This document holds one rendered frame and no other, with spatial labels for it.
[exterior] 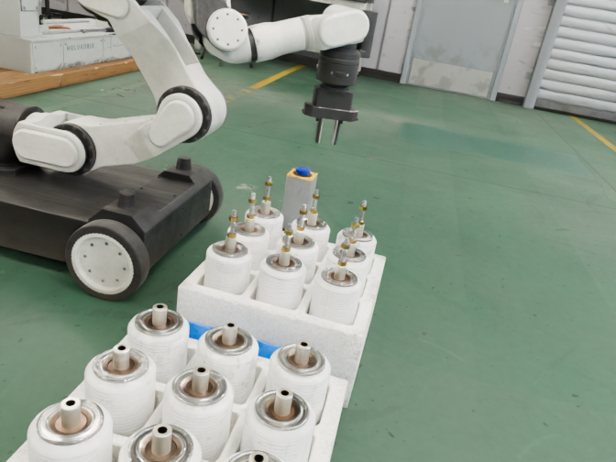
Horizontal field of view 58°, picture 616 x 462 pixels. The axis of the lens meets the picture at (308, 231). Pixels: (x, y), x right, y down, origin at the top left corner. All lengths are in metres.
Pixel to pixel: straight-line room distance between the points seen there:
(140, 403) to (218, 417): 0.12
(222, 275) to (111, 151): 0.57
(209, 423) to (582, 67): 5.79
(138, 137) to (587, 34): 5.26
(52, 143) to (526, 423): 1.33
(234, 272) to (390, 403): 0.43
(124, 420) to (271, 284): 0.42
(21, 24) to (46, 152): 2.08
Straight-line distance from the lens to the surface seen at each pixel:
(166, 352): 0.91
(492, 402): 1.36
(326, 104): 1.24
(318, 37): 1.18
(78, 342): 1.32
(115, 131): 1.56
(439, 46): 6.14
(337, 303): 1.10
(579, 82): 6.29
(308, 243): 1.24
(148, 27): 1.44
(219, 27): 1.13
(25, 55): 3.65
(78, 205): 1.56
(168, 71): 1.46
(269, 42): 1.17
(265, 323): 1.13
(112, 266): 1.42
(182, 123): 1.41
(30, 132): 1.64
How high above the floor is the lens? 0.77
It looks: 24 degrees down
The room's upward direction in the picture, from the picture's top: 10 degrees clockwise
